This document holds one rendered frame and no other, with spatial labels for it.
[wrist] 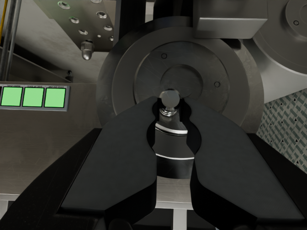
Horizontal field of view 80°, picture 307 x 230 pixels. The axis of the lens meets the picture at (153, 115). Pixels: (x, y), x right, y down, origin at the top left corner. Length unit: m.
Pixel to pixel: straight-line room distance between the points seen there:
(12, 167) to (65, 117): 0.19
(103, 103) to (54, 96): 0.40
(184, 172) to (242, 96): 0.08
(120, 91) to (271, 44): 0.14
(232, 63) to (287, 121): 0.19
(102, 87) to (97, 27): 0.34
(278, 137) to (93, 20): 0.43
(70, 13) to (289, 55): 0.41
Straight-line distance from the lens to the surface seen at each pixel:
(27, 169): 0.60
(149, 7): 0.63
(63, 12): 0.49
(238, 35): 0.18
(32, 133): 0.59
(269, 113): 0.38
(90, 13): 0.47
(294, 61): 0.21
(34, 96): 0.60
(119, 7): 0.21
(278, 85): 0.23
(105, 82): 0.17
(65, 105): 0.55
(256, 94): 0.18
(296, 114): 0.33
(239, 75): 0.17
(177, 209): 0.52
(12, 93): 0.64
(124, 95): 0.16
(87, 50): 0.56
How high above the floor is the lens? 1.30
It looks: 9 degrees down
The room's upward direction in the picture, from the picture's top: 178 degrees counter-clockwise
